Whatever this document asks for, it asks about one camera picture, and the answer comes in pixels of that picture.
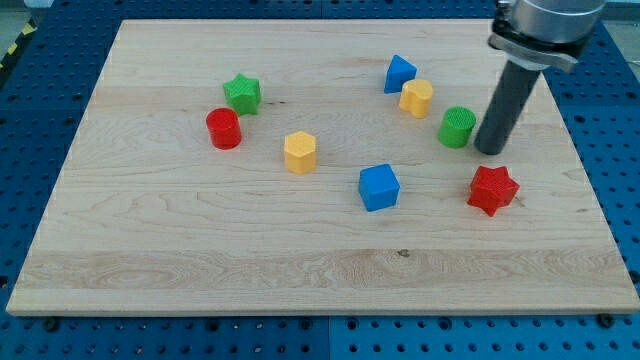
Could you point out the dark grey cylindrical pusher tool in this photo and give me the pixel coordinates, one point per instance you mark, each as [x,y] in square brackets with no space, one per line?
[508,100]

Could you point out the green cylinder block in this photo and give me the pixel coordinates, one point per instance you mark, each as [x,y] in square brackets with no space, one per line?
[456,127]

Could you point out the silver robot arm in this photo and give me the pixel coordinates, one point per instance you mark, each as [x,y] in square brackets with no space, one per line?
[534,35]

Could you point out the yellow heart block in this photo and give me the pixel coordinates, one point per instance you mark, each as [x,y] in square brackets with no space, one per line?
[416,96]

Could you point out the red star block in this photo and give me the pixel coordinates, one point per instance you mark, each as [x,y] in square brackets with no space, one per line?
[491,189]

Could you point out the blue triangle block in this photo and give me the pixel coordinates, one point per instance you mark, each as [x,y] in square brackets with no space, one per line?
[399,71]

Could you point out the blue cube block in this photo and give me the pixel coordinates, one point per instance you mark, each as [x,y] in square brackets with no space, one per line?
[378,187]

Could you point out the yellow hexagon block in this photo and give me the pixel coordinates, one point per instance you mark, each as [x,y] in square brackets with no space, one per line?
[300,152]

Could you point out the green star block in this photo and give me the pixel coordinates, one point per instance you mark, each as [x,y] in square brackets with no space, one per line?
[243,94]

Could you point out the red cylinder block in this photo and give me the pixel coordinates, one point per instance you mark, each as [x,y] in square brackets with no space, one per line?
[224,128]

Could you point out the wooden board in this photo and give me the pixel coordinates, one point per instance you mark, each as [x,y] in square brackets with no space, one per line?
[148,218]

